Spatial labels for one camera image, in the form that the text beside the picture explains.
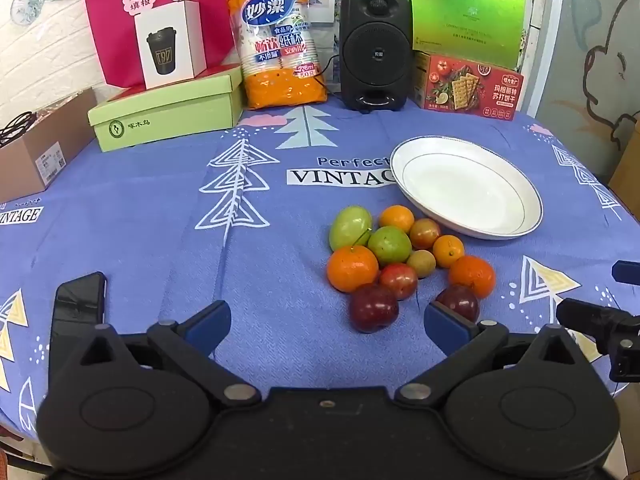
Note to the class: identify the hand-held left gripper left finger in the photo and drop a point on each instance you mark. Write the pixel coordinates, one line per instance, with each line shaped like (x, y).
(207, 325)

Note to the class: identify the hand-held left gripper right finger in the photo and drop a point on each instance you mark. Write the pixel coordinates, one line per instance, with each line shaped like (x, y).
(445, 325)

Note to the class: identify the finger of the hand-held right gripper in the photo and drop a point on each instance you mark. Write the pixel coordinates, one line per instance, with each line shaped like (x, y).
(627, 272)
(585, 316)

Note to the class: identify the dark purple plum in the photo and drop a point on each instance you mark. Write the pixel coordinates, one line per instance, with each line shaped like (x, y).
(457, 301)
(373, 307)

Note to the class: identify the large orange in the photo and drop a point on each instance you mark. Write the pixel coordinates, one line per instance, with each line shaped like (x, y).
(352, 268)
(471, 276)

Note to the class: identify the red plum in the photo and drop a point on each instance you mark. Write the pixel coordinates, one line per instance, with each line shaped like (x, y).
(398, 280)

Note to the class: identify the small yellow-green fruit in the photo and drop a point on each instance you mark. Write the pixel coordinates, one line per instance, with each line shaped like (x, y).
(421, 263)

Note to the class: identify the small orange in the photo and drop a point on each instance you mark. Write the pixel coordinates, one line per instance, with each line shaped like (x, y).
(448, 251)
(396, 217)

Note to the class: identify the red-green plum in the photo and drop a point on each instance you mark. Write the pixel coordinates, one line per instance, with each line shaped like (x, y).
(425, 233)

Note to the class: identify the round green fruit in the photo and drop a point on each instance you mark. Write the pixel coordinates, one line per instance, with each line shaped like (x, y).
(390, 246)

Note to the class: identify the oblong green fruit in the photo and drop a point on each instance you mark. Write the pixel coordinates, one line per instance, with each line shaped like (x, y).
(350, 227)

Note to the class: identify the white plate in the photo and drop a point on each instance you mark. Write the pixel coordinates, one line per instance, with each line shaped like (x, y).
(465, 185)

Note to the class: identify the tan cardboard box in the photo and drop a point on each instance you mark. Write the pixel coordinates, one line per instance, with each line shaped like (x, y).
(627, 170)

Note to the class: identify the blue printed tablecloth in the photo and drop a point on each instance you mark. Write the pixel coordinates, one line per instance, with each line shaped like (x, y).
(150, 220)

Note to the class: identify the black smartphone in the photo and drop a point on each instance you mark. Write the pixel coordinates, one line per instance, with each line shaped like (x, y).
(80, 305)

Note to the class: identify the green shoe box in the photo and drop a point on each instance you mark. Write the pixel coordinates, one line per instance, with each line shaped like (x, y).
(165, 115)

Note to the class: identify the red cracker box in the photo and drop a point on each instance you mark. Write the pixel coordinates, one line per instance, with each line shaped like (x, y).
(465, 87)

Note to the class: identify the brown cardboard box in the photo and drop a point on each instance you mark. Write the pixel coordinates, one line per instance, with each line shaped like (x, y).
(35, 160)

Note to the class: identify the white box with cup print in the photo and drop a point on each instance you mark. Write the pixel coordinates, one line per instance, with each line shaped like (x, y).
(170, 45)

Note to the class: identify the black speaker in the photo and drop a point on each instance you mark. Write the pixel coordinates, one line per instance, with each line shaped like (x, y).
(375, 50)

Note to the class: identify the orange paper cup pack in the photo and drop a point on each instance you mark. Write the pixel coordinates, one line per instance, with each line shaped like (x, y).
(277, 45)

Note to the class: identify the green gift box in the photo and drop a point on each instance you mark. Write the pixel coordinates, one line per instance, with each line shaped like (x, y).
(465, 10)

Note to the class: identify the pink paper bag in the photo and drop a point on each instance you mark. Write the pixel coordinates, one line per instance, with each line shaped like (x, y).
(107, 20)

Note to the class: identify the cartoon bear wall sticker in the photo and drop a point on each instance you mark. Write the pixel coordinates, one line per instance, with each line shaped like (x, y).
(605, 60)

